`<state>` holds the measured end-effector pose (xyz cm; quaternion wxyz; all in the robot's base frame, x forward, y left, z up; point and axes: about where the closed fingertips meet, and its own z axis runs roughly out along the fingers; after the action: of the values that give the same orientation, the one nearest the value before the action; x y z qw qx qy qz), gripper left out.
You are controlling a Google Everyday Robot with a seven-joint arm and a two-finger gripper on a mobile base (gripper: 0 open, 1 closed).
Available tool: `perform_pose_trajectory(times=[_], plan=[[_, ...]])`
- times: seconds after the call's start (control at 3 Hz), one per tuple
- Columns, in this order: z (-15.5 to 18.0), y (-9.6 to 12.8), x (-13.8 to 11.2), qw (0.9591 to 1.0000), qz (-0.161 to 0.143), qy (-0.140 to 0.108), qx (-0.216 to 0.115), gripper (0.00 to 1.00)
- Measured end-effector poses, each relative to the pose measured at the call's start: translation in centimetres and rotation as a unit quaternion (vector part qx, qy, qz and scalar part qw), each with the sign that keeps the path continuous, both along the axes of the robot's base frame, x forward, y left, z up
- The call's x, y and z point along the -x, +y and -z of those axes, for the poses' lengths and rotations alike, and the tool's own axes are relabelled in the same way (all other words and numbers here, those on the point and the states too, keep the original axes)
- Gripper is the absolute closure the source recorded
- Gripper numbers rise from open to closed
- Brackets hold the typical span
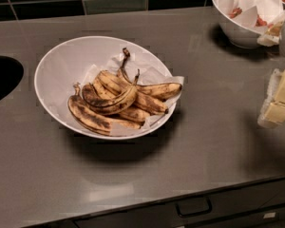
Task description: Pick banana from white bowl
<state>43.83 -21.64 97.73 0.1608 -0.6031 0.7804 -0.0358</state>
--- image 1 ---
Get lower middle spotted banana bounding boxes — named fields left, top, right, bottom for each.
left=92, top=78, right=150, bottom=124

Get white paper liner in bowl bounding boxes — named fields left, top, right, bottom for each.
left=89, top=54, right=183, bottom=137

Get front spotted banana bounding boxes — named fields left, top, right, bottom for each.
left=67, top=84, right=141, bottom=136

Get right long-stem banana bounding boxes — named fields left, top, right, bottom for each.
left=117, top=47, right=182, bottom=101

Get dark drawer front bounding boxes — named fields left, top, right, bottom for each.
left=74, top=179, right=285, bottom=228

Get curved top spotted banana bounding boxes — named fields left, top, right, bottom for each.
left=82, top=73, right=140, bottom=115

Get black drawer handle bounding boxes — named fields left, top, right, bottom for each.
left=175, top=197, right=213, bottom=219

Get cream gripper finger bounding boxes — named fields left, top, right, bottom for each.
left=257, top=68, right=285, bottom=128
left=257, top=21, right=284, bottom=47

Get large white bowl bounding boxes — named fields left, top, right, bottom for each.
left=33, top=35, right=179, bottom=141

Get red fruit pieces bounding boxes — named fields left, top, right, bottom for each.
left=229, top=7, right=273, bottom=28

